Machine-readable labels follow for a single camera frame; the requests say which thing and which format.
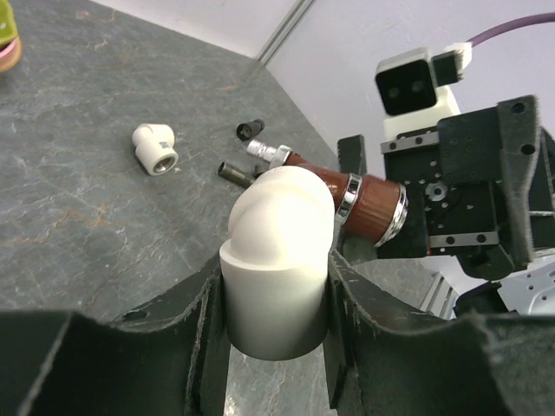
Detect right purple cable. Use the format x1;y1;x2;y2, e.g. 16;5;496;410
470;12;555;47

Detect bronze metal faucet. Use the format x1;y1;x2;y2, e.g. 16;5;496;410
217;161;256;189

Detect second white elbow fitting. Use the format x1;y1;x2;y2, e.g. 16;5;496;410
132;123;179;176

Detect green dotted plate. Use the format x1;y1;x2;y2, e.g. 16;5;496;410
0;0;18;49

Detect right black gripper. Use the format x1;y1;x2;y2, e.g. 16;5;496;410
336;95;554;280

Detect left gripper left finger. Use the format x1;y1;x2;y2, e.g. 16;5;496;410
1;257;230;415

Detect pink plate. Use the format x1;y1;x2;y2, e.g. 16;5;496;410
0;39;21;61

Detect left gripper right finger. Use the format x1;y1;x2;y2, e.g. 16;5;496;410
323;252;554;415

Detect white elbow pipe fitting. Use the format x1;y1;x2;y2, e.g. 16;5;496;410
219;166;335;361

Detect brown wooden plate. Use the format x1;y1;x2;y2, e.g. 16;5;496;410
0;37;23;73

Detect black cylindrical pipe piece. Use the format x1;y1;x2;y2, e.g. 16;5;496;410
236;119;265;141

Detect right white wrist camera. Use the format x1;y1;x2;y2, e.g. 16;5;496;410
375;42;473;140

